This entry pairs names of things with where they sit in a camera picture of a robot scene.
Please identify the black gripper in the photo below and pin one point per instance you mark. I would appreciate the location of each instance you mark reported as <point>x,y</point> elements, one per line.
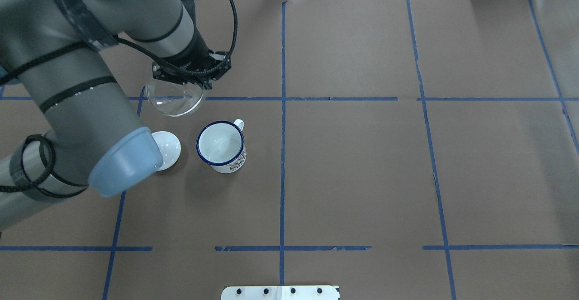
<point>192,57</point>

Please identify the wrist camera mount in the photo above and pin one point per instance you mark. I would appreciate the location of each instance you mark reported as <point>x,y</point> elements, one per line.
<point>202,72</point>

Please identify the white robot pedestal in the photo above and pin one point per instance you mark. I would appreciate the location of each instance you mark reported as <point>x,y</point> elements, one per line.
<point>295,292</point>

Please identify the clear plastic funnel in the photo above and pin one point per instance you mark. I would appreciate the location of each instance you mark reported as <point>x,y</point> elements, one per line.
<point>174,100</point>

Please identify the white enamel mug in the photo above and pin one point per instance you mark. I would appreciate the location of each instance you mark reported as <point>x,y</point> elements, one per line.
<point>221,144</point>

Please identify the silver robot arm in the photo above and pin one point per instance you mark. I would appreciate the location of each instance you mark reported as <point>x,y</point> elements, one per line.
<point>96,138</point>

